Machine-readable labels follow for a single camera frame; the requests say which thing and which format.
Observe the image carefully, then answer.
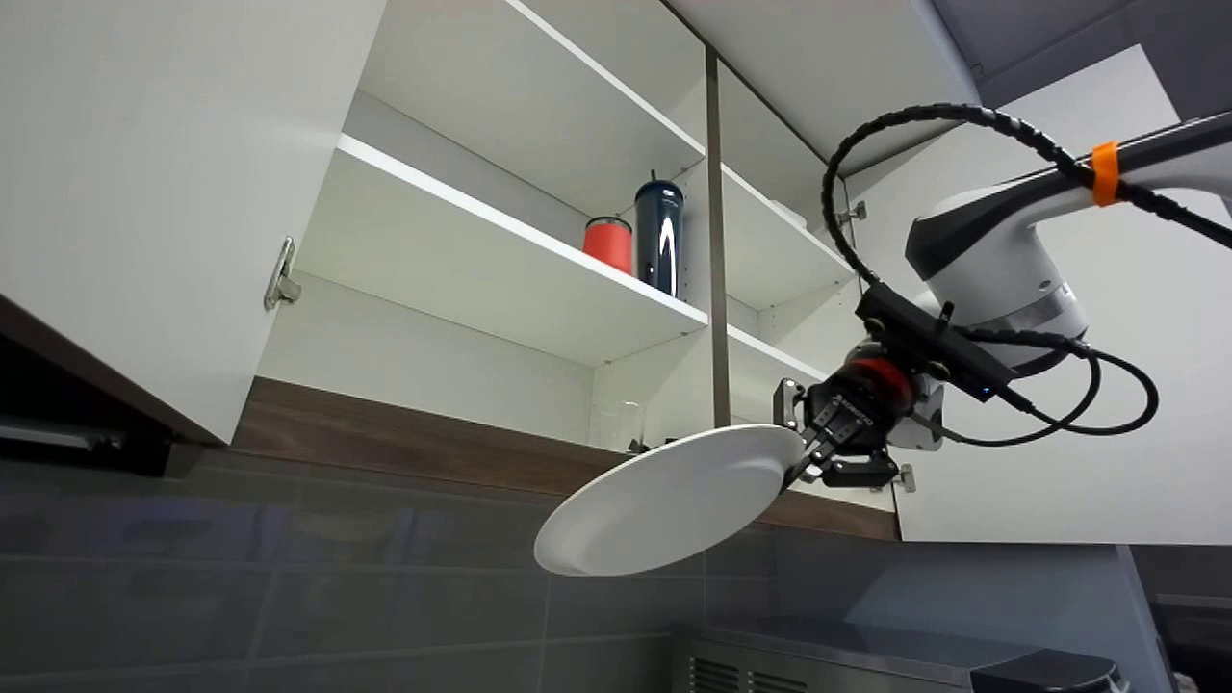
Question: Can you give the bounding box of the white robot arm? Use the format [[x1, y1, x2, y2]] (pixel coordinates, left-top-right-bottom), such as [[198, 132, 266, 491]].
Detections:
[[774, 106, 1232, 491]]

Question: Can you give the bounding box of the dark blue tumbler bottle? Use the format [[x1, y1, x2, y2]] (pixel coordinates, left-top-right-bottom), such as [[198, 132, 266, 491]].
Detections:
[[634, 179, 687, 293]]

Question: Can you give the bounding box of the red cup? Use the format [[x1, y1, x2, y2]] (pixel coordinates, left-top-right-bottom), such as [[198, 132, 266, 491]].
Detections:
[[582, 217, 633, 272]]

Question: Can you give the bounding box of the left cabinet door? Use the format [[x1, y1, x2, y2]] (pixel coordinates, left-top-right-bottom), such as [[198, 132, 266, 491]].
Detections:
[[0, 0, 388, 443]]

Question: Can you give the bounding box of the white plate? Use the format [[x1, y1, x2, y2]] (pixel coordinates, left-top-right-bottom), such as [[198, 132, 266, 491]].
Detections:
[[534, 423, 805, 577]]

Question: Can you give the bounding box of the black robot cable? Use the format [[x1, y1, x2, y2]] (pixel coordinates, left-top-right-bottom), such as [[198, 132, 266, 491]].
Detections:
[[819, 99, 1232, 451]]

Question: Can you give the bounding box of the cabinet door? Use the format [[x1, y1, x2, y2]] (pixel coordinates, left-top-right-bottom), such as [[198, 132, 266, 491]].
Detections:
[[843, 41, 1232, 551], [0, 0, 388, 443]]

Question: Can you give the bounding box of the right cabinet door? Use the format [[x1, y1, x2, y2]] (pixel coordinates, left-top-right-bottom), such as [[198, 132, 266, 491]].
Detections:
[[843, 41, 1232, 551]]

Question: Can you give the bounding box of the black microwave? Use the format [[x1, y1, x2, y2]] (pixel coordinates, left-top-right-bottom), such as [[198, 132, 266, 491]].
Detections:
[[669, 620, 1132, 693]]

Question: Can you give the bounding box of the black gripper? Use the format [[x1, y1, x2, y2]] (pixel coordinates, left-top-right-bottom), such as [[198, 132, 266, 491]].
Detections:
[[774, 344, 945, 491]]

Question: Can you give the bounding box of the white wall cabinet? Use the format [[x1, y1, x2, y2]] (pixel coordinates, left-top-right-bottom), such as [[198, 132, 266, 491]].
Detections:
[[229, 0, 979, 543]]

